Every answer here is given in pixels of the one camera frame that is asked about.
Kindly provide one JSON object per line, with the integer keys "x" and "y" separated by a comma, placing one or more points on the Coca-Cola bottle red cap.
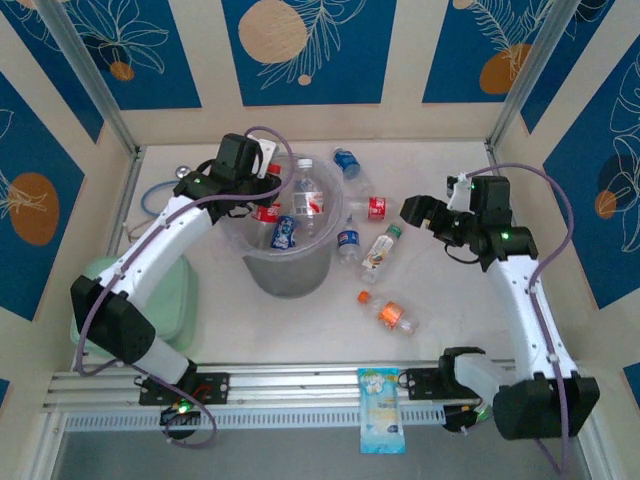
{"x": 265, "y": 212}

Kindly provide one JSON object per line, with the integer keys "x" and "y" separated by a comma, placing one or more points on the crushed Coca-Cola bottle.
{"x": 377, "y": 207}

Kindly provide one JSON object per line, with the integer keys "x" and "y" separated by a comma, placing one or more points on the ribbed clear bottle red label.
{"x": 307, "y": 200}

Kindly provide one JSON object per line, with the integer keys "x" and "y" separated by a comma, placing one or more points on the large Pepsi bottle blue cap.
{"x": 284, "y": 232}

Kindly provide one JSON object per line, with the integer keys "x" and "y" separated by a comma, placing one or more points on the green cap white label bottle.
{"x": 379, "y": 252}

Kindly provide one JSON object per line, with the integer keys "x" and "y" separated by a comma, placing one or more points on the small Pepsi bottle blue cap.
{"x": 348, "y": 239}

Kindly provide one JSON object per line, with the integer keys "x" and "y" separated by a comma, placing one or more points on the blue label water bottle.
{"x": 346, "y": 162}

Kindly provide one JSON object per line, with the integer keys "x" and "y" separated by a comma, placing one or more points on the translucent plastic bin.
{"x": 290, "y": 275}

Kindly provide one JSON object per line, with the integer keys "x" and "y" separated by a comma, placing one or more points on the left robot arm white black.
{"x": 160, "y": 235}

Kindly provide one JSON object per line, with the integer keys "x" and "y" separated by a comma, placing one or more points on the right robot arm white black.
{"x": 525, "y": 310}

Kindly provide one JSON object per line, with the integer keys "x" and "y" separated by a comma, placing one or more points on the round metal disc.
{"x": 183, "y": 172}

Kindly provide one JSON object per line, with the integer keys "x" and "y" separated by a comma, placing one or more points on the orange cap orange label bottle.
{"x": 391, "y": 314}

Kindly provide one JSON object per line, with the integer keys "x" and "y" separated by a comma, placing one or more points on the green plastic lid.
{"x": 175, "y": 300}

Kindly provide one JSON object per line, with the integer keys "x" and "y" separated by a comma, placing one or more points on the right green LED circuit board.
{"x": 472, "y": 414}

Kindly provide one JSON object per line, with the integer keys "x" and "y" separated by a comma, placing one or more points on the green led circuit board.
{"x": 179, "y": 409}
{"x": 472, "y": 414}

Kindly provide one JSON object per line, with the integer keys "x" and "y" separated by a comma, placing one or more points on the blue wet wipes pack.
{"x": 382, "y": 415}

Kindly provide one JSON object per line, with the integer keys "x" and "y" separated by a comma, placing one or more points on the left green LED circuit board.
{"x": 179, "y": 409}

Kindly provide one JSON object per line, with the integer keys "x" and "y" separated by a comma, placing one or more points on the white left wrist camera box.
{"x": 265, "y": 155}

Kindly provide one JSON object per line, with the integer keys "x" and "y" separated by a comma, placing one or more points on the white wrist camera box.
{"x": 457, "y": 195}
{"x": 265, "y": 155}

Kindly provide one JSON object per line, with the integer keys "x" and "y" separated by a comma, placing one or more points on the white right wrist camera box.
{"x": 457, "y": 195}

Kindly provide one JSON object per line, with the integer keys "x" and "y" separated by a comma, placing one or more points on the aluminium frame post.
{"x": 530, "y": 65}
{"x": 85, "y": 65}

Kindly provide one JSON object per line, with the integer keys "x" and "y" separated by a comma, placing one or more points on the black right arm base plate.
{"x": 420, "y": 382}

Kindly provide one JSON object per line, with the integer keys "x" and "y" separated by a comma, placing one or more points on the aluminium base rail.
{"x": 300, "y": 385}

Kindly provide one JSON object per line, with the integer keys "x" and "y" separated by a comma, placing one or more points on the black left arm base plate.
{"x": 215, "y": 387}

